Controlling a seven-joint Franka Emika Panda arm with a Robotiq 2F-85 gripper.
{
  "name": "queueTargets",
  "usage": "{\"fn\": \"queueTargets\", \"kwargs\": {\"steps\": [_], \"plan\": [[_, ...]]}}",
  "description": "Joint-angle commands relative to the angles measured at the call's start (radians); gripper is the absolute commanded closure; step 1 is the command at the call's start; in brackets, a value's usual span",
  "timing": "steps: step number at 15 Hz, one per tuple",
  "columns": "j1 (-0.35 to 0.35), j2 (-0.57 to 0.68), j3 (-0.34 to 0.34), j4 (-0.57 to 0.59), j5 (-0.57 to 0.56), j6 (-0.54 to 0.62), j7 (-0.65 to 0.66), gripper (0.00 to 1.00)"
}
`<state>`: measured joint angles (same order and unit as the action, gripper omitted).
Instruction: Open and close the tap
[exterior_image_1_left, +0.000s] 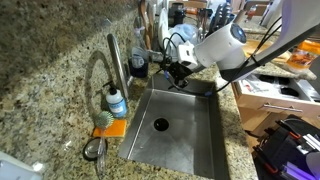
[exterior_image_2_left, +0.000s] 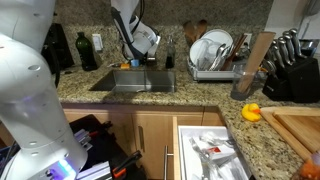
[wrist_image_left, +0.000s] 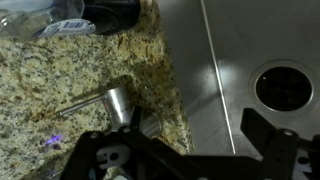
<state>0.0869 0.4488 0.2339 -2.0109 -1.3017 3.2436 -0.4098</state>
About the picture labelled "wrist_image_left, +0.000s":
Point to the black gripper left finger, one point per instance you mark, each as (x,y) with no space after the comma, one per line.
(156,160)

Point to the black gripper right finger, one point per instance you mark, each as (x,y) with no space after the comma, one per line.
(280,153)

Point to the stainless steel sink faucet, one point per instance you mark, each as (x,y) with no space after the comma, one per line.
(116,101)

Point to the stainless steel sink basin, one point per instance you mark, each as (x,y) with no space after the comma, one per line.
(266,40)

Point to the clear bottle with dark liquid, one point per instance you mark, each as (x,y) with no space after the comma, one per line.
(110,15)

